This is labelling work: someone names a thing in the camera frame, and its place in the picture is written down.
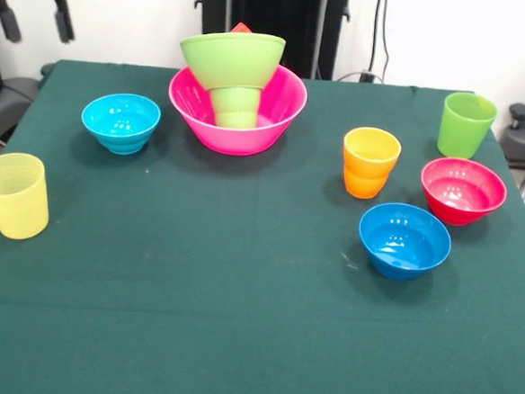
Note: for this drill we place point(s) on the large pink bowl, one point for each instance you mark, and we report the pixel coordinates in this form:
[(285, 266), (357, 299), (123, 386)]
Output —
[(239, 139)]

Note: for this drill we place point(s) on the yellow cup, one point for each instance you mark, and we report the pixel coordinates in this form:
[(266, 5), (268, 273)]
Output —
[(16, 207)]

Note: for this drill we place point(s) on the dark green tablecloth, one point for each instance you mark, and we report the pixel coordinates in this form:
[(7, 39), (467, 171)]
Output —
[(246, 295)]

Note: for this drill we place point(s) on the tall green cup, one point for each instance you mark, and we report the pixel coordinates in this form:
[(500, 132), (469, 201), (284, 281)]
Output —
[(463, 134)]

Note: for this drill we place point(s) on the red cup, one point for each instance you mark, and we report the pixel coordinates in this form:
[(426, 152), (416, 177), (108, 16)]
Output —
[(242, 28)]

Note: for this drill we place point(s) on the rounded green cup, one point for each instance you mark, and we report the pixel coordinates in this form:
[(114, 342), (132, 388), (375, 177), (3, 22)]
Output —
[(235, 107)]

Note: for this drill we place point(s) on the orange cup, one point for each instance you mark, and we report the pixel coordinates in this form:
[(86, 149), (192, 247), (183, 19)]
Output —
[(366, 177)]

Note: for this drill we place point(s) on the small cyan bowl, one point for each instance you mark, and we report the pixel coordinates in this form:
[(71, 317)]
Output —
[(121, 124)]

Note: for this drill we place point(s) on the small blue bowl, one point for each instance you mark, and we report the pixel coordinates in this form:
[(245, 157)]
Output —
[(402, 256)]

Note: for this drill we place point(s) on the large green bowl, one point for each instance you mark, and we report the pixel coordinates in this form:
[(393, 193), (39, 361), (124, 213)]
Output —
[(231, 59)]

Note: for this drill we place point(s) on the small magenta bowl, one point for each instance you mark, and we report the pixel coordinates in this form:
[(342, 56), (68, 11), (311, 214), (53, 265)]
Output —
[(460, 206)]

